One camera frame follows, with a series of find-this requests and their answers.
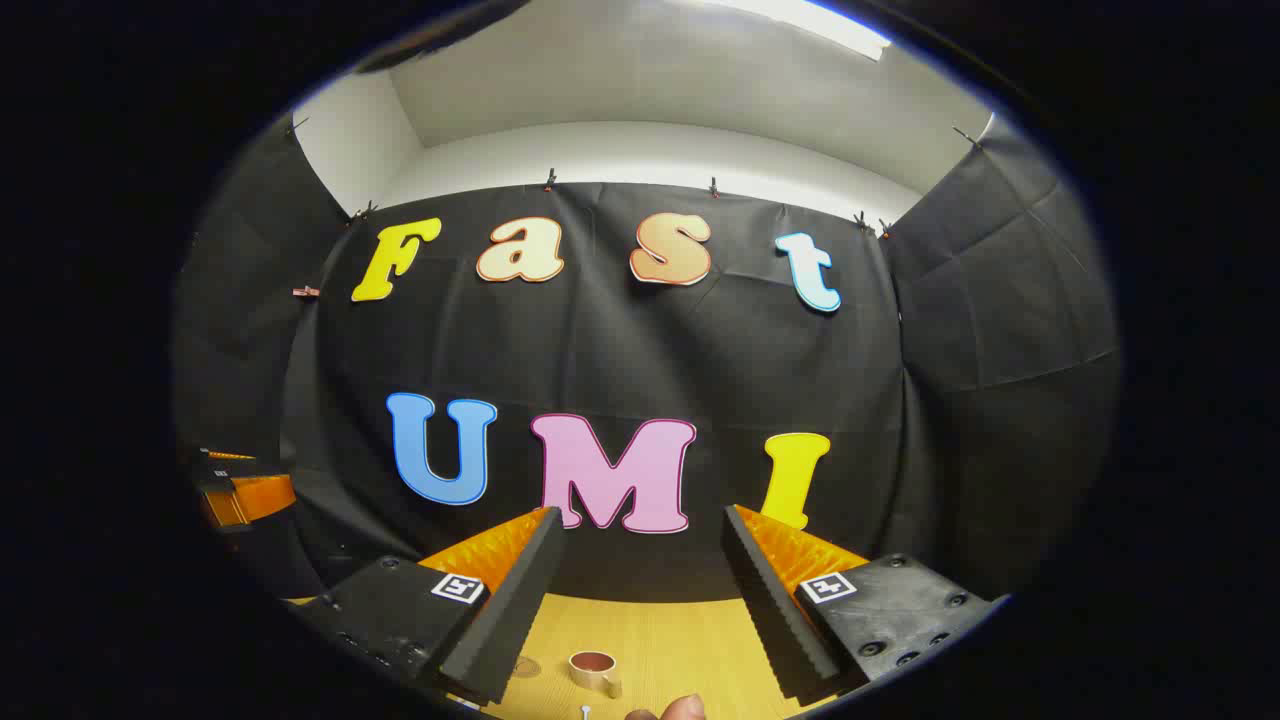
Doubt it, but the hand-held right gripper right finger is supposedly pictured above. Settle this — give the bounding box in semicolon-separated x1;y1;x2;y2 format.
722;505;1001;701

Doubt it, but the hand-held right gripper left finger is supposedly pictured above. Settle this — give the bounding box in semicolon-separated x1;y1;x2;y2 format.
290;507;566;706

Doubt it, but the beige cup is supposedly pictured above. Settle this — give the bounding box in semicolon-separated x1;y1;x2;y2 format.
569;650;624;699

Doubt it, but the wooden desktop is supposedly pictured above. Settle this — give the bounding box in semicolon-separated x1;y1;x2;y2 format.
285;590;841;720

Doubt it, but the black backdrop cloth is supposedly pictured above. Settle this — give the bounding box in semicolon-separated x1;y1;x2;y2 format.
170;110;1121;606

